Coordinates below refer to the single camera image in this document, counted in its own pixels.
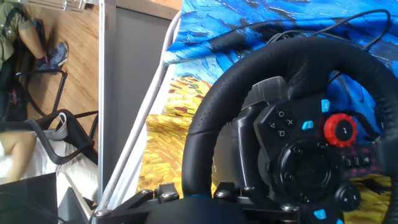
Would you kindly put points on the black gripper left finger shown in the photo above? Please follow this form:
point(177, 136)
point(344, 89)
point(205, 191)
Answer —
point(133, 208)

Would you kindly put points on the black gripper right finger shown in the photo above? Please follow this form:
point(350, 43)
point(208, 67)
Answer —
point(264, 207)

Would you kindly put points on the black racing steering wheel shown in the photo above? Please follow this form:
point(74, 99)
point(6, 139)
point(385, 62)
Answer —
point(202, 124)

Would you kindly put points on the black wheel base housing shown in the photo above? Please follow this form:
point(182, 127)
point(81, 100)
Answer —
point(227, 146)

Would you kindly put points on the Van Gogh print cloth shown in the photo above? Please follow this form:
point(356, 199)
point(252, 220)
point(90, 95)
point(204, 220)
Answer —
point(174, 130)

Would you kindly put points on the person in white shorts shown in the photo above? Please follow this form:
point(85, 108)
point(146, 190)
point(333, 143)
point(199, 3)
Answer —
point(46, 168)

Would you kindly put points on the black office chair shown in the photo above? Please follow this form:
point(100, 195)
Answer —
point(59, 90)
point(74, 130)

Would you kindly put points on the grey partition panel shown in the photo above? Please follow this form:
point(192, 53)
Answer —
point(133, 77)

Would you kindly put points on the person in green shirt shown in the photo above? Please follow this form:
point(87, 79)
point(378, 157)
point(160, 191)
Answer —
point(12, 37)

